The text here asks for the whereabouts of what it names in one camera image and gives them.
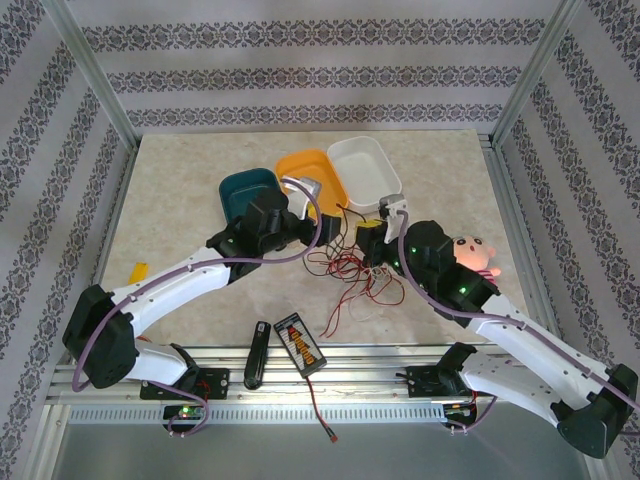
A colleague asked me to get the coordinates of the thin red cable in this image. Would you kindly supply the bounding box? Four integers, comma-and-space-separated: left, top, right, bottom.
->
319, 249, 406, 341
305, 207, 406, 311

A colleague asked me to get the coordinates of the thin white cable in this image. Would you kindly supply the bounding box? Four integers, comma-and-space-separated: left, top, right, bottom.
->
344, 263, 397, 322

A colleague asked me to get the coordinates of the teal plastic bin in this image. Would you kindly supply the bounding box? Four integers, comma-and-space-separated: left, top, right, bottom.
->
218, 168, 281, 225

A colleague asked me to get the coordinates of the pink plush doll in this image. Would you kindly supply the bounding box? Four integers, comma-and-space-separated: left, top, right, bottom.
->
452, 235, 503, 292

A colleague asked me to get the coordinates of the orange plastic bin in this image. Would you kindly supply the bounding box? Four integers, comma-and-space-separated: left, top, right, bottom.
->
275, 148, 350, 225

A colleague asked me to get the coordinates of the white plastic bin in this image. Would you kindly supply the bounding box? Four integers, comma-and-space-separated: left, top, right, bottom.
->
327, 135, 404, 215

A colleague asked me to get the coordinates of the black orange-labelled battery checker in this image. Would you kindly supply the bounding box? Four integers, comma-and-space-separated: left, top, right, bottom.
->
273, 312, 329, 374

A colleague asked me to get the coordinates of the black handheld device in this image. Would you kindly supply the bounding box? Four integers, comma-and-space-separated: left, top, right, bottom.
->
243, 320, 272, 390

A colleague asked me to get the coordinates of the small green-lit circuit board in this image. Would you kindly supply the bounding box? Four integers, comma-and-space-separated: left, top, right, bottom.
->
163, 405, 206, 424

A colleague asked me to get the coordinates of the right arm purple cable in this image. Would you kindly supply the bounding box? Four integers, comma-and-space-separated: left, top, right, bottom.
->
387, 208, 640, 434

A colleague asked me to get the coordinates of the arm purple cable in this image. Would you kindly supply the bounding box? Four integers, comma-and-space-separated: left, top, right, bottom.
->
387, 208, 640, 434
72, 175, 322, 439

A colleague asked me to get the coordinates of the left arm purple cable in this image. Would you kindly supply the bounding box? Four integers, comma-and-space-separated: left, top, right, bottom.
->
72, 175, 322, 439

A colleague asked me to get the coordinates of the aluminium rail frame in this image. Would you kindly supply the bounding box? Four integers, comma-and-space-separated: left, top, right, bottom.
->
47, 344, 586, 407

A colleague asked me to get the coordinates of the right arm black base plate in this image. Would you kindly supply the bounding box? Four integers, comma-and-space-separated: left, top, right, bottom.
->
405, 364, 496, 400

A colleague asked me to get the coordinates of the red black lead wire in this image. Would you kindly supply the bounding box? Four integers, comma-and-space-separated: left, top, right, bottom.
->
305, 372, 339, 444

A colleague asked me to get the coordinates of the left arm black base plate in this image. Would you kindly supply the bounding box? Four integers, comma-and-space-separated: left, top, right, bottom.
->
139, 367, 231, 401

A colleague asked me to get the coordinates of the slotted grey cable duct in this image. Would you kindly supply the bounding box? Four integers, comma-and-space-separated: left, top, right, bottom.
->
67, 405, 446, 425

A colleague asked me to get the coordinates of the aluminium frame post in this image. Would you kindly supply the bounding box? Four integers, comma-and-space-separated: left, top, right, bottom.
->
491, 0, 589, 147
42, 0, 140, 150

